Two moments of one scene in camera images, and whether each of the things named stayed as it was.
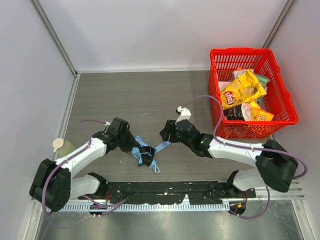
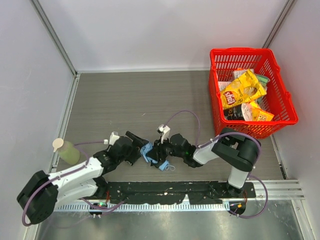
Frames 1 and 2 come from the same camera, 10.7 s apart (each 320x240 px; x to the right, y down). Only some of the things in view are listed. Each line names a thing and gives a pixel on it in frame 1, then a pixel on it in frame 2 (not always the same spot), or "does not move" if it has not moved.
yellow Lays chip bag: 246,88 does not move
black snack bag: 234,113 does not move
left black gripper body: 136,148 to 135,147
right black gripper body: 173,132 to 159,152
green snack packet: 264,79 does not move
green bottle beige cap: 63,148 does not move
